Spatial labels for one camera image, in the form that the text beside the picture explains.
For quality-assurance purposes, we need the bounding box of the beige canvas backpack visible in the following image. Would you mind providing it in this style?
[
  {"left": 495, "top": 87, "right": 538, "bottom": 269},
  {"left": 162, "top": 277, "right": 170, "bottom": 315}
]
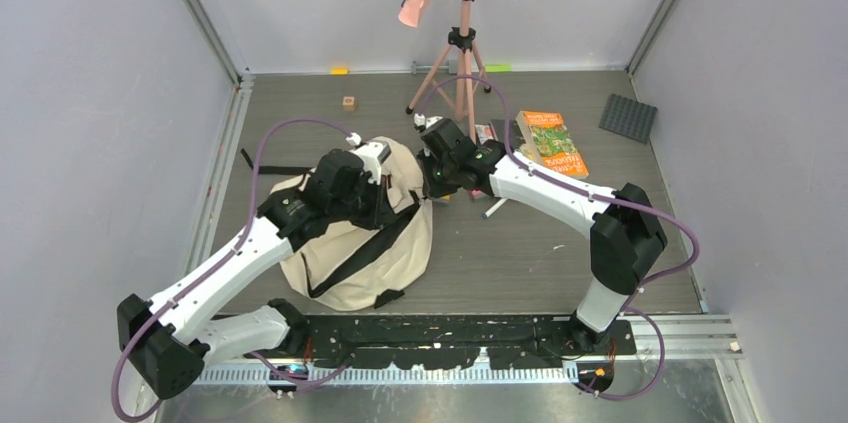
[{"left": 256, "top": 136, "right": 433, "bottom": 311}]

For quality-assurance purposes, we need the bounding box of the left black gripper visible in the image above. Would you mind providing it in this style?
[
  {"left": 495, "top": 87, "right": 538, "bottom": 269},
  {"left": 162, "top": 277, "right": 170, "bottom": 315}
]
[{"left": 329, "top": 172, "right": 396, "bottom": 232}]

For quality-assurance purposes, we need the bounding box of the small wooden cube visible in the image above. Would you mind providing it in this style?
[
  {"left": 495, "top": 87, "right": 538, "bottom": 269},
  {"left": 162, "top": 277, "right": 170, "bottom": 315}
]
[{"left": 342, "top": 96, "right": 357, "bottom": 111}]

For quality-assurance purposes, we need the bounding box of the dark grey studded plate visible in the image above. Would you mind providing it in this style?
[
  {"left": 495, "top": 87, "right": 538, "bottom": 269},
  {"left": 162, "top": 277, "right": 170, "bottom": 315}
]
[{"left": 598, "top": 94, "right": 658, "bottom": 144}]

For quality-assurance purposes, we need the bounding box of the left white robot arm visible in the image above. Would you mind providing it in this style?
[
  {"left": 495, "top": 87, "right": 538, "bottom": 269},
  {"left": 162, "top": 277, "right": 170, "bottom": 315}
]
[{"left": 117, "top": 138, "right": 405, "bottom": 400}]

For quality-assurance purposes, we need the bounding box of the black hardcover book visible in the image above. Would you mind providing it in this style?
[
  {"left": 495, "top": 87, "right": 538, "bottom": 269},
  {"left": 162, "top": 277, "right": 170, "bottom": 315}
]
[{"left": 490, "top": 119, "right": 533, "bottom": 159}]

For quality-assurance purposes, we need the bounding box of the white patterned book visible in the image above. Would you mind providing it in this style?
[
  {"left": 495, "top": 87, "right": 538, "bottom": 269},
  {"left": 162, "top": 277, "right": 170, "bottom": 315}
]
[{"left": 475, "top": 124, "right": 496, "bottom": 144}]

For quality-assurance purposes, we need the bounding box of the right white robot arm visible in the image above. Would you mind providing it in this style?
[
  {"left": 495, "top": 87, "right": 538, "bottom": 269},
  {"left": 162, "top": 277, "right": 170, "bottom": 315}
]
[{"left": 414, "top": 114, "right": 668, "bottom": 354}]

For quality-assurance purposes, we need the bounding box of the green tape piece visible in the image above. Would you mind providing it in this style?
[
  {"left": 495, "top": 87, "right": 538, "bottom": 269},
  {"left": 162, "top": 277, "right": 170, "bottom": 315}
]
[{"left": 486, "top": 64, "right": 512, "bottom": 73}]

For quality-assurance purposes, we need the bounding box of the pink tripod stand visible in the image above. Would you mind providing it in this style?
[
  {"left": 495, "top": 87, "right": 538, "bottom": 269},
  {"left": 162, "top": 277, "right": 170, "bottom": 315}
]
[{"left": 406, "top": 0, "right": 492, "bottom": 140}]

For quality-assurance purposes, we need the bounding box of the orange green paperback book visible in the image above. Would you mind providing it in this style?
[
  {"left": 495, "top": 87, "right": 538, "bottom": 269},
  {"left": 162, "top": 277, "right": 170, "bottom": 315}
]
[{"left": 516, "top": 110, "right": 589, "bottom": 179}]

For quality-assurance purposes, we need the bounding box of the blue capped white marker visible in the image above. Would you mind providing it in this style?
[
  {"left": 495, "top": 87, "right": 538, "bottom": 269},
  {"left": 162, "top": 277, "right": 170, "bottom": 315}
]
[{"left": 482, "top": 198, "right": 508, "bottom": 219}]

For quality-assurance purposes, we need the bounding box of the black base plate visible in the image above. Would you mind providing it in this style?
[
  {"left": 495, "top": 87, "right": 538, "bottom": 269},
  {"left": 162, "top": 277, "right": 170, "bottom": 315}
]
[{"left": 278, "top": 314, "right": 637, "bottom": 370}]

